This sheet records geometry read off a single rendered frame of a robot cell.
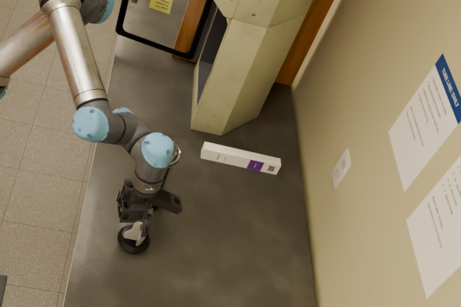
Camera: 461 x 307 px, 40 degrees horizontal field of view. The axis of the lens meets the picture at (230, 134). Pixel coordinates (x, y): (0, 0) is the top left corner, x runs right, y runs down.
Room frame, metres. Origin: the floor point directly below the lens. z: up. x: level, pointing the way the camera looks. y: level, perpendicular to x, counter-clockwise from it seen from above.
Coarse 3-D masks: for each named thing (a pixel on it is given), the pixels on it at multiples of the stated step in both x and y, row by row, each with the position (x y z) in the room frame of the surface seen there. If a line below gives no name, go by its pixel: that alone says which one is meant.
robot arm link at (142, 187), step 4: (132, 176) 1.02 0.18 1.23; (136, 176) 1.01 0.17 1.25; (132, 180) 1.01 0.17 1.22; (136, 180) 1.00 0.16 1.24; (140, 180) 1.00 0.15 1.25; (132, 184) 1.01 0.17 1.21; (136, 184) 1.00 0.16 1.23; (140, 184) 1.00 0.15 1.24; (144, 184) 1.00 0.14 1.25; (148, 184) 1.00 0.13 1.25; (152, 184) 1.00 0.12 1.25; (156, 184) 1.01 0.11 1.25; (160, 184) 1.02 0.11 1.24; (136, 188) 1.00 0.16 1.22; (140, 188) 1.00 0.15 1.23; (144, 188) 1.00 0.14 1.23; (148, 188) 1.00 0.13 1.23; (152, 188) 1.00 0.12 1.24; (156, 188) 1.01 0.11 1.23; (144, 192) 1.00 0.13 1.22; (148, 192) 1.00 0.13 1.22; (152, 192) 1.01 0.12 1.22
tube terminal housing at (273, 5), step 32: (256, 0) 1.59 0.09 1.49; (288, 0) 1.65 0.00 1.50; (256, 32) 1.60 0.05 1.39; (288, 32) 1.73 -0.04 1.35; (224, 64) 1.58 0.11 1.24; (256, 64) 1.63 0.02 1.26; (192, 96) 1.73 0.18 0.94; (224, 96) 1.59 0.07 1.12; (256, 96) 1.71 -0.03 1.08; (192, 128) 1.57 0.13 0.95; (224, 128) 1.61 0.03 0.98
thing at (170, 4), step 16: (144, 0) 1.84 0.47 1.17; (160, 0) 1.84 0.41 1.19; (176, 0) 1.85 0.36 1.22; (192, 0) 1.85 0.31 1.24; (128, 16) 1.83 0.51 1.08; (144, 16) 1.84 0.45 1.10; (160, 16) 1.84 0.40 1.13; (176, 16) 1.85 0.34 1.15; (192, 16) 1.86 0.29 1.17; (128, 32) 1.83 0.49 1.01; (144, 32) 1.84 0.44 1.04; (160, 32) 1.85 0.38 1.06; (176, 32) 1.85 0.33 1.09; (192, 32) 1.86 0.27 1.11; (176, 48) 1.85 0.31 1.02
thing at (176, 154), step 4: (172, 140) 1.26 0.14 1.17; (176, 144) 1.25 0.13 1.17; (176, 148) 1.23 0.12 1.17; (176, 152) 1.22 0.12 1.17; (180, 152) 1.23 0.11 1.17; (172, 156) 1.23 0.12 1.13; (176, 156) 1.21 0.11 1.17; (172, 160) 1.19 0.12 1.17; (176, 160) 1.19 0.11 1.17; (172, 168) 1.20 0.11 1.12; (168, 176) 1.19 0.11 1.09; (164, 184) 1.19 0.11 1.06; (164, 188) 1.20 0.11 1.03
